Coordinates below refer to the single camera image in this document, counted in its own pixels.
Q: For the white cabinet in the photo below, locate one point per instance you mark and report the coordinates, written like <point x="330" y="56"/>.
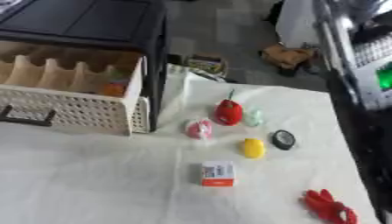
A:
<point x="296" y="23"/>

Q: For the brown bag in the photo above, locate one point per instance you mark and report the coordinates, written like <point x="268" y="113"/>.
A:
<point x="287" y="57"/>

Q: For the yellow toy lemon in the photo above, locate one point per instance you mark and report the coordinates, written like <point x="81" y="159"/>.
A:
<point x="253" y="148"/>

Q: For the red plastic toy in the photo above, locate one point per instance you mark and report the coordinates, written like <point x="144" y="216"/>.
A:
<point x="326" y="205"/>

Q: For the pale green small toy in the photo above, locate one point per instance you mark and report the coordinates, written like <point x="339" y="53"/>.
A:
<point x="253" y="117"/>

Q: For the pale compartment drawer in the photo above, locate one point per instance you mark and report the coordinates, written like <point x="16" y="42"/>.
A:
<point x="66" y="108"/>

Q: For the white and orange box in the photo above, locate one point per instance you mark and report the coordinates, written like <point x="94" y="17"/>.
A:
<point x="218" y="173"/>

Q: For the open box on floor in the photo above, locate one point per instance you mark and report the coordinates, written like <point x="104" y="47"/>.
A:
<point x="207" y="64"/>

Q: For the red toy pepper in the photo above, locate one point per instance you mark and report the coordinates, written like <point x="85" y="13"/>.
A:
<point x="228" y="113"/>

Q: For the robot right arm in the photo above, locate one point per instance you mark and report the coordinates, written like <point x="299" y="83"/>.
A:
<point x="357" y="73"/>

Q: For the black cabinet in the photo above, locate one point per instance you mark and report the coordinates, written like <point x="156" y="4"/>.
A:
<point x="86" y="22"/>

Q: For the orange object in drawer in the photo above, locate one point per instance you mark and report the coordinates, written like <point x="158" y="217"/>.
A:
<point x="114" y="88"/>

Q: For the black round tin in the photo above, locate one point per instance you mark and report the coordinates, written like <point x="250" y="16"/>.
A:
<point x="284" y="139"/>

